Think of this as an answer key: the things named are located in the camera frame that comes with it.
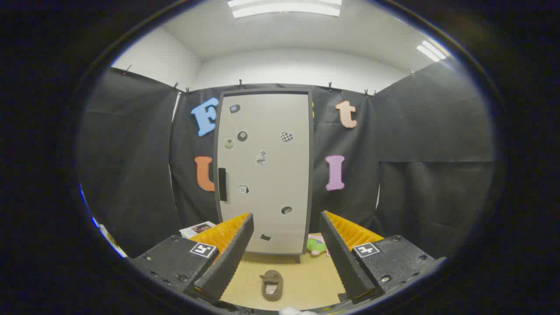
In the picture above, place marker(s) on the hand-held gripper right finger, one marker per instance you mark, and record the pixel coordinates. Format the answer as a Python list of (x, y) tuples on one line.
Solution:
[(345, 262)]

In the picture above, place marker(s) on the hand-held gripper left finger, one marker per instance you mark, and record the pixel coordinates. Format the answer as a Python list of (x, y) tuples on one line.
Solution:
[(227, 262)]

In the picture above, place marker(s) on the tan fuzzy shoe with bow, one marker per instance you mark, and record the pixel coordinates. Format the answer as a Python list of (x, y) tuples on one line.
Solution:
[(267, 278)]

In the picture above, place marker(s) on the light grey shoe cabinet door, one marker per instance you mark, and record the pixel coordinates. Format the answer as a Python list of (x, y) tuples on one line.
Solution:
[(271, 183)]

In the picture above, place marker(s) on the dark grey shoe cabinet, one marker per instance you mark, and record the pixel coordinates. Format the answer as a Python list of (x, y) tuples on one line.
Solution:
[(311, 175)]

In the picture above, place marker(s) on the green and pink plush toy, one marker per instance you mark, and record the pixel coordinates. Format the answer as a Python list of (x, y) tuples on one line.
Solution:
[(316, 246)]

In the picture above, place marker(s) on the white magazine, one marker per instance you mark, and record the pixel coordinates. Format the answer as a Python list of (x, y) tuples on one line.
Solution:
[(197, 228)]

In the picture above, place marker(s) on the black backdrop cloth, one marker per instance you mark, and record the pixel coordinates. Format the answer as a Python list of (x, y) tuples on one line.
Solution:
[(415, 175)]

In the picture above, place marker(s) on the white printed object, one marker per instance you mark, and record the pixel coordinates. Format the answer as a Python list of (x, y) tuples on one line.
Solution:
[(113, 243)]

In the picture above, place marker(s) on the small ceiling light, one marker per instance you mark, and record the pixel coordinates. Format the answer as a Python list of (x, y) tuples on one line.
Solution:
[(431, 50)]

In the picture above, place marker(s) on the long ceiling light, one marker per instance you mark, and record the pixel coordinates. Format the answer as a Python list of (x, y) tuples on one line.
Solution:
[(284, 8)]

